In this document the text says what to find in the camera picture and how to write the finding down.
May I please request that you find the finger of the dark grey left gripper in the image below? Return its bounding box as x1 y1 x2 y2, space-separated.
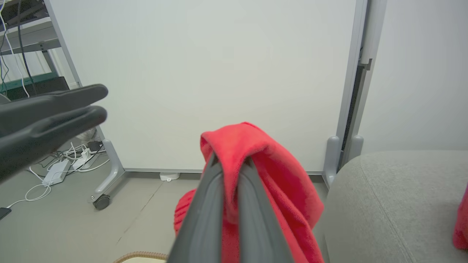
0 84 109 138
0 106 108 183

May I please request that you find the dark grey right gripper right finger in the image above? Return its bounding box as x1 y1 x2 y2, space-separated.
237 158 293 263

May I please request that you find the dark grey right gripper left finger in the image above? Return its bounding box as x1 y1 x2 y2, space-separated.
166 153 224 263

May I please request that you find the grey upholstered seat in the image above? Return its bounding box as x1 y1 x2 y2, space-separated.
322 150 468 263

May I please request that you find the white rectangular adapter box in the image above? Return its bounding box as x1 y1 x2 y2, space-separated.
42 159 72 187

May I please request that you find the white power strip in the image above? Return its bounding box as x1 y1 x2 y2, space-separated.
71 146 101 170

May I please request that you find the beige perforated laundry basket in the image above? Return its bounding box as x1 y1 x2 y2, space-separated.
113 251 169 263

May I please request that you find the grey metal desk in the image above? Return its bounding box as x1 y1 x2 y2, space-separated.
0 0 70 81

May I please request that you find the dark grey caster wheel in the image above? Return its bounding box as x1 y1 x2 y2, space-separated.
93 195 111 210

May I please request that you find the white partition board on casters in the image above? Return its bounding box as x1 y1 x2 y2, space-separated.
340 0 468 172
44 0 368 210

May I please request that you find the black hanging cable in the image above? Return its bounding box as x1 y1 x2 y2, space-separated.
16 0 38 96

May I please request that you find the white floor cable bundle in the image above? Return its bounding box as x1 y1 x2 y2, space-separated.
7 142 110 209

